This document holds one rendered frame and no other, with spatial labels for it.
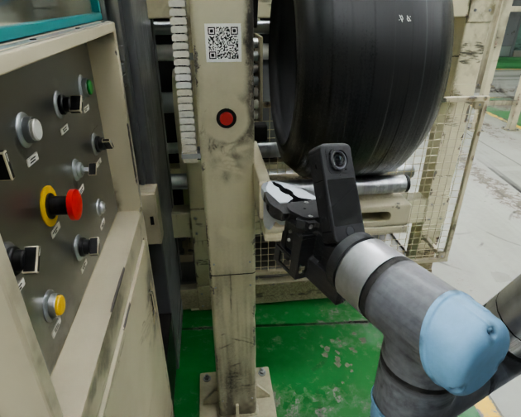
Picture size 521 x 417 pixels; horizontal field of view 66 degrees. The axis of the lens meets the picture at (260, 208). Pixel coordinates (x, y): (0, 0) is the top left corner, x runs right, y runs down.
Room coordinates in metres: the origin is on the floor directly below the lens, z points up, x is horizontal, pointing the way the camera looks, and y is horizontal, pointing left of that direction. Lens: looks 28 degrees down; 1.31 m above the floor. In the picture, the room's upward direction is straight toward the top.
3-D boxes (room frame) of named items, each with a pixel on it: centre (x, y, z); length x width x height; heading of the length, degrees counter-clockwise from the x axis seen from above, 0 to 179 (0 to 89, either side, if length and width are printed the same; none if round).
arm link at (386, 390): (0.29, -0.17, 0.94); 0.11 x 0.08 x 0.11; 119
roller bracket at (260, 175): (1.01, 0.01, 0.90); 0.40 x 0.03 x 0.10; 7
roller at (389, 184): (0.89, -0.19, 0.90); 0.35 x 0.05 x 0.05; 97
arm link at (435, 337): (0.28, -0.16, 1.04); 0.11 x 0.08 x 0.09; 29
